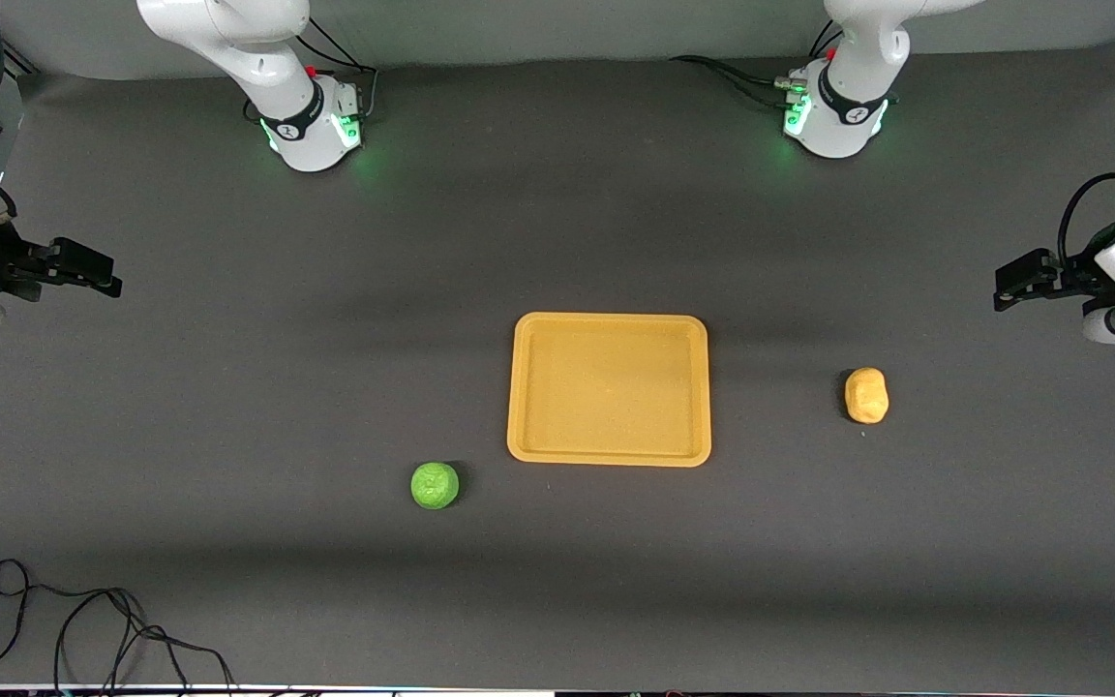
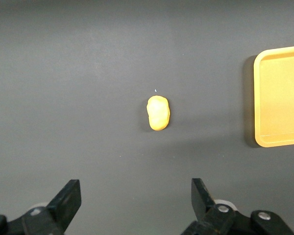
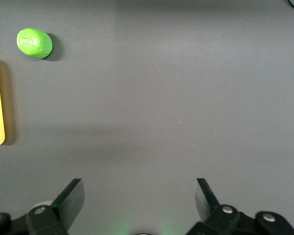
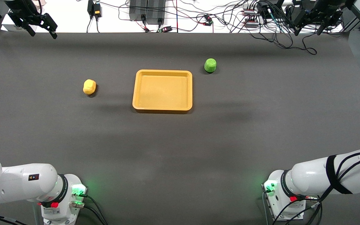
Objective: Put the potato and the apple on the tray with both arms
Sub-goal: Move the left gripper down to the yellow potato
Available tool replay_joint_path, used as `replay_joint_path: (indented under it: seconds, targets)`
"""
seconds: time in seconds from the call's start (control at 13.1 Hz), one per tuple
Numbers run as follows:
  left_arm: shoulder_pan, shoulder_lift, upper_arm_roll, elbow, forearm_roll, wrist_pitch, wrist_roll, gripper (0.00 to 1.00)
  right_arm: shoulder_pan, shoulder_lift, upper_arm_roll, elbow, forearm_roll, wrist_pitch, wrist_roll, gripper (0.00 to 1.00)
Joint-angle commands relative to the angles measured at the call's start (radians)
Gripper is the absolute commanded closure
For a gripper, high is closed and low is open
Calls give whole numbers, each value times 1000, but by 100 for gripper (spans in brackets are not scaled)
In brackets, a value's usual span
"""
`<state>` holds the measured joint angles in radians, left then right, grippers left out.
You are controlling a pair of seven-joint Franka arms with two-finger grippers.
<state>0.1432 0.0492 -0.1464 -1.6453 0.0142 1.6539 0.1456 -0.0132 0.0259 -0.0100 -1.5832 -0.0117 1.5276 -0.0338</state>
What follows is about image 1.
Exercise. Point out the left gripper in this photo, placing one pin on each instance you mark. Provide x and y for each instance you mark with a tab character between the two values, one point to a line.
1072	278

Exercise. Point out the yellow potato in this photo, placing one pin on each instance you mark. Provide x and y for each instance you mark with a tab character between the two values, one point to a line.
866	395

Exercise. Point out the green apple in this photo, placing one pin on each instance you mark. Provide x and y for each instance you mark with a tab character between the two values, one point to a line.
435	485

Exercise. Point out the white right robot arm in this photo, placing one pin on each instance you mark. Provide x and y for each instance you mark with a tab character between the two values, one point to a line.
298	136

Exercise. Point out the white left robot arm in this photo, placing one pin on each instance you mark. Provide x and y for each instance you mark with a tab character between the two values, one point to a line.
843	126

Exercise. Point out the yellow rectangular plastic tray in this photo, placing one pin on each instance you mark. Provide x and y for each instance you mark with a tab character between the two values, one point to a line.
611	387

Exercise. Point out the dark grey table mat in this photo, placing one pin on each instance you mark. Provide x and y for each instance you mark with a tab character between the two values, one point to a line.
228	387

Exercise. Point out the aluminium frame rail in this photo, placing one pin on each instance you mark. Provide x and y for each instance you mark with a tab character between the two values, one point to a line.
17	64

